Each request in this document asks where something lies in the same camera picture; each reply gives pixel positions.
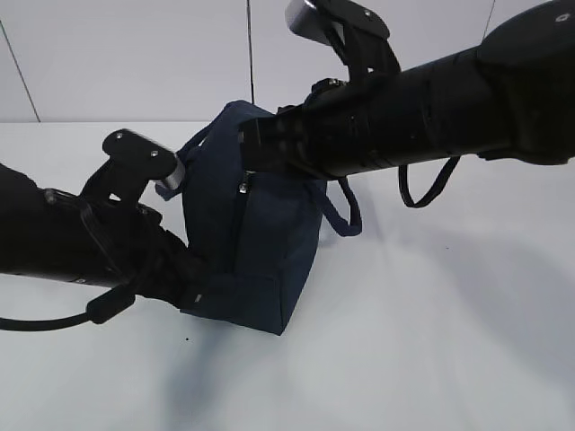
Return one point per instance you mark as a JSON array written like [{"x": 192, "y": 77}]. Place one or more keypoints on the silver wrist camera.
[
  {"x": 145, "y": 157},
  {"x": 313, "y": 19}
]

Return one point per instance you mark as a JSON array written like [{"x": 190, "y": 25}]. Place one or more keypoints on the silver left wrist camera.
[{"x": 145, "y": 157}]

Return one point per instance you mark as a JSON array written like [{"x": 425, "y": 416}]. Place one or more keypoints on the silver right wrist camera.
[{"x": 313, "y": 19}]

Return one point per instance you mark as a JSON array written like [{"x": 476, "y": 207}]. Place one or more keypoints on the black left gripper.
[{"x": 170, "y": 272}]

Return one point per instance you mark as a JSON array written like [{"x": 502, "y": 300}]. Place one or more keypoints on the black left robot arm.
[{"x": 47, "y": 235}]

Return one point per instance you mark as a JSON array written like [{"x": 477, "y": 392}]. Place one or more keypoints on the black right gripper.
[{"x": 275, "y": 144}]

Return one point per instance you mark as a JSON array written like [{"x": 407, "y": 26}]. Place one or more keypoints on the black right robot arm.
[{"x": 510, "y": 97}]

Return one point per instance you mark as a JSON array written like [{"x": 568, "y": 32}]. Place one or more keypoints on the dark blue lunch bag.
[{"x": 258, "y": 232}]

